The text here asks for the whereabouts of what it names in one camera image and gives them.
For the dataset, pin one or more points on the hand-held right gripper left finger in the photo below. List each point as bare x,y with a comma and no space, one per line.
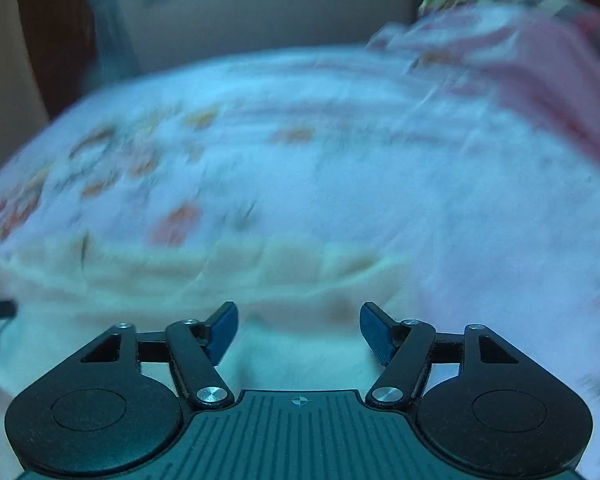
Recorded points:
223,327

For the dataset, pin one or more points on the brown wooden panel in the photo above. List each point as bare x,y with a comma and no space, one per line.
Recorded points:
55,25

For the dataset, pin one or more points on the pink blanket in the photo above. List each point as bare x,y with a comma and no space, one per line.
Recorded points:
530,65

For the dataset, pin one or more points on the floral white bed sheet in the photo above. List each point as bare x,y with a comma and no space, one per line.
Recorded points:
330,160

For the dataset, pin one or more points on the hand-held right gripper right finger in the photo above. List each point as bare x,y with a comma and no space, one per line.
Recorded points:
375,327

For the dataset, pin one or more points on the cream fleece garment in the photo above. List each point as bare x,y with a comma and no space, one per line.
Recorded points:
190,280

